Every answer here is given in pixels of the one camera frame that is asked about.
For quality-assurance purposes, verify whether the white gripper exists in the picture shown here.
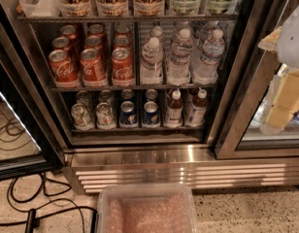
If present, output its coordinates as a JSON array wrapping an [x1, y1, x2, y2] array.
[[258, 27, 299, 135]]

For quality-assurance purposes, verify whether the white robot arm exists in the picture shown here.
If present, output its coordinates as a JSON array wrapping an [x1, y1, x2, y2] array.
[[258, 5, 299, 135]]

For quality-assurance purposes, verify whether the right fridge glass door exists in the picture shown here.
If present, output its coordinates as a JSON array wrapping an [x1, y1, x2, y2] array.
[[214, 0, 299, 159]]

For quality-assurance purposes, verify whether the back right pepsi can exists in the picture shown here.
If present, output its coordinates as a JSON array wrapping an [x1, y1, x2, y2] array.
[[145, 89, 158, 102]]

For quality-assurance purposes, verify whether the front right blue pepsi can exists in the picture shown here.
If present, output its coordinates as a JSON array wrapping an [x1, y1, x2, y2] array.
[[143, 101, 159, 126]]

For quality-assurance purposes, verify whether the blue pepsi can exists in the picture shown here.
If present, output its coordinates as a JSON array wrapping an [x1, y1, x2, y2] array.
[[143, 101, 159, 126], [119, 101, 138, 126]]

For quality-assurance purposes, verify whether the top shelf gold can right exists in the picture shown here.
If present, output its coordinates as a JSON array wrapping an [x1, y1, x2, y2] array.
[[133, 0, 164, 17]]

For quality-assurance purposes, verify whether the front left blue pepsi can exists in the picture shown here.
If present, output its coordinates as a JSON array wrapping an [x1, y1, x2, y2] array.
[[119, 101, 138, 126]]

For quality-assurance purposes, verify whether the second row right coke can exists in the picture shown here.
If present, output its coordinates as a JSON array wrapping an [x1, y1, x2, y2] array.
[[113, 36, 132, 50]]

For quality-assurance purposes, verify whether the second row coke can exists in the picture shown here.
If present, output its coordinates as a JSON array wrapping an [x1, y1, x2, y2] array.
[[52, 36, 75, 58], [84, 35, 103, 54], [113, 36, 132, 50]]

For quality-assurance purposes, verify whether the top shelf gold can middle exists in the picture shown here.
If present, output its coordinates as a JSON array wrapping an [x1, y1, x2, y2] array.
[[96, 0, 128, 17]]

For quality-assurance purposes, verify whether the second row middle coke can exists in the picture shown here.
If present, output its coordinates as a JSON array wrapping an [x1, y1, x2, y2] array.
[[84, 35, 103, 54]]

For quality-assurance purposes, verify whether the front left green soda can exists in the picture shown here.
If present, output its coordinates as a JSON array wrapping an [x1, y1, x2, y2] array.
[[71, 103, 94, 131]]

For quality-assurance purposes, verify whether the steel fridge bottom grille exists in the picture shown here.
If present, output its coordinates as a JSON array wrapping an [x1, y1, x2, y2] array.
[[63, 146, 299, 194]]

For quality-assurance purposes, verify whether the second row left coke can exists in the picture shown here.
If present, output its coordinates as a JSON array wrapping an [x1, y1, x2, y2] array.
[[52, 36, 75, 58]]

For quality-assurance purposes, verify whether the empty clear shelf tray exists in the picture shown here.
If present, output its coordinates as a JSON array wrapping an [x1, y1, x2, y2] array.
[[19, 0, 60, 17]]

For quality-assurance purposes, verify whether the open glass fridge door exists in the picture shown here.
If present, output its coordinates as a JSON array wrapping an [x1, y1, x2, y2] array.
[[0, 19, 63, 181]]

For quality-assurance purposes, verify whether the front right water bottle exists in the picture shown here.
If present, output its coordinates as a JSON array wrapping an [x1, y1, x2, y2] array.
[[192, 29, 225, 85]]

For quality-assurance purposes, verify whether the water bottle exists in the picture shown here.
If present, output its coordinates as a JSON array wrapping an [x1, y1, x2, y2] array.
[[167, 28, 193, 85], [149, 25, 165, 46], [197, 20, 219, 50], [140, 37, 164, 84], [192, 29, 225, 85]]

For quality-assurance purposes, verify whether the right brown drink bottle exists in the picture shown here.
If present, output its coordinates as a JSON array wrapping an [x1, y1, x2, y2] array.
[[185, 88, 208, 127]]

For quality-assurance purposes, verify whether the brown drink bottle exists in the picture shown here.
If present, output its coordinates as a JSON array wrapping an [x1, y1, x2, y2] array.
[[164, 90, 183, 127], [185, 88, 208, 127]]

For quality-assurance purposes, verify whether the back right water bottle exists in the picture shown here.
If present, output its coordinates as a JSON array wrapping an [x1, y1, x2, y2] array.
[[197, 20, 219, 50]]

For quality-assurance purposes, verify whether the front middle water bottle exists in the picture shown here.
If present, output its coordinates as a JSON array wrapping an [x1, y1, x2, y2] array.
[[167, 28, 193, 85]]

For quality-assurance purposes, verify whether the left brown drink bottle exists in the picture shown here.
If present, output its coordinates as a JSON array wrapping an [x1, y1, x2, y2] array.
[[164, 90, 183, 127]]

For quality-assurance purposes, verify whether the front left water bottle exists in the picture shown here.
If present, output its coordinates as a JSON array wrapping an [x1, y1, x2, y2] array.
[[140, 37, 164, 84]]

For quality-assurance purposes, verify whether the back left water bottle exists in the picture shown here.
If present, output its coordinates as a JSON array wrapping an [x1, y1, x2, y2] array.
[[149, 25, 165, 46]]

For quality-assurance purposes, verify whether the clear plastic bin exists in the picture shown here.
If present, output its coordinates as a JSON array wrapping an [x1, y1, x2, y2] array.
[[95, 183, 197, 233]]

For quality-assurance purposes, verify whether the black floor cable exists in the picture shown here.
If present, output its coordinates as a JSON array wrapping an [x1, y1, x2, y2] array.
[[0, 171, 99, 233]]

